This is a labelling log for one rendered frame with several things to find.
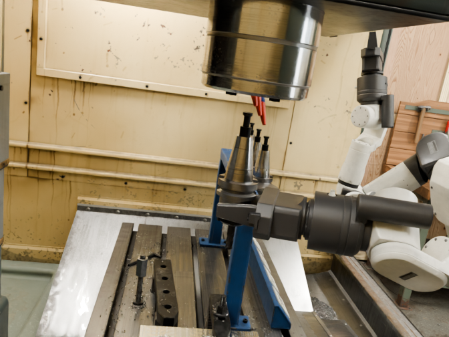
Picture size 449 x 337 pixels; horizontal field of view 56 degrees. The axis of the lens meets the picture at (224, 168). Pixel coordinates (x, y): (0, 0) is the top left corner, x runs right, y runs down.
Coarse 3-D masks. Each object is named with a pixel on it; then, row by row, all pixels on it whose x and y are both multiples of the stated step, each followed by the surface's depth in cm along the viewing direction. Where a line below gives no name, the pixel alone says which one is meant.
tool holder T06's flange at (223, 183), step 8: (224, 184) 63; (232, 184) 62; (240, 184) 62; (248, 184) 63; (256, 184) 64; (216, 192) 65; (224, 192) 64; (232, 192) 63; (240, 192) 63; (248, 192) 63; (256, 192) 66; (240, 200) 63; (248, 200) 63
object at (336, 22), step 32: (96, 0) 86; (128, 0) 77; (160, 0) 70; (192, 0) 65; (288, 0) 52; (320, 0) 49; (352, 0) 49; (384, 0) 49; (416, 0) 49; (448, 0) 49; (352, 32) 77
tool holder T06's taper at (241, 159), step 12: (240, 144) 63; (252, 144) 63; (240, 156) 63; (252, 156) 64; (228, 168) 64; (240, 168) 63; (252, 168) 64; (228, 180) 64; (240, 180) 63; (252, 180) 64
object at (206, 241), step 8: (224, 168) 134; (216, 184) 136; (216, 200) 137; (216, 224) 139; (216, 232) 140; (200, 240) 142; (208, 240) 141; (216, 240) 140; (224, 240) 143; (224, 248) 140
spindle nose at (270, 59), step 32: (224, 0) 54; (256, 0) 52; (224, 32) 55; (256, 32) 53; (288, 32) 53; (320, 32) 58; (224, 64) 55; (256, 64) 54; (288, 64) 54; (288, 96) 56
